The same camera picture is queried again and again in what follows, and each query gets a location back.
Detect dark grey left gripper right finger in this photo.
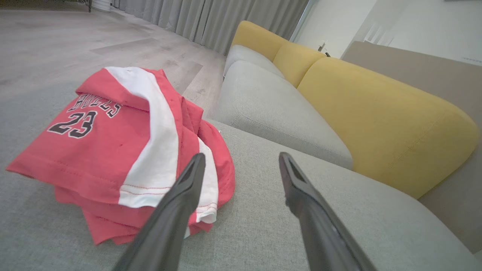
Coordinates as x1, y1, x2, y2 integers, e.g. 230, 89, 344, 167
279, 152, 378, 271

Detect grey pleated curtain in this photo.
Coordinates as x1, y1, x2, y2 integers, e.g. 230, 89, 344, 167
111, 0, 310, 56

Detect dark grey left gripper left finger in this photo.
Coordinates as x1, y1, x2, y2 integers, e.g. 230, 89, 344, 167
113, 152, 206, 271

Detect large grey sofa seat cushion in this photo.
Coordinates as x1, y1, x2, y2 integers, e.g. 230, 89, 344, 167
0, 81, 482, 271

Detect red Bulls 23 jersey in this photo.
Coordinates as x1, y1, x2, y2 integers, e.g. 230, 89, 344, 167
55, 96, 236, 246

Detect large yellow sofa back cushion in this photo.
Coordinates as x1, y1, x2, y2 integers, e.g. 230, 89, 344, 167
297, 56, 479, 199

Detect red Bulls 23 shorts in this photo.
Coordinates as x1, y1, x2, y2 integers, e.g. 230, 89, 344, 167
6, 67, 220, 225

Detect small grey sofa seat cushion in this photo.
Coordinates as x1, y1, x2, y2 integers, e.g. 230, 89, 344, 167
223, 44, 285, 79

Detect grey sofa back cushion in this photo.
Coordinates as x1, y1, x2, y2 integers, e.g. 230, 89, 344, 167
215, 60, 353, 170

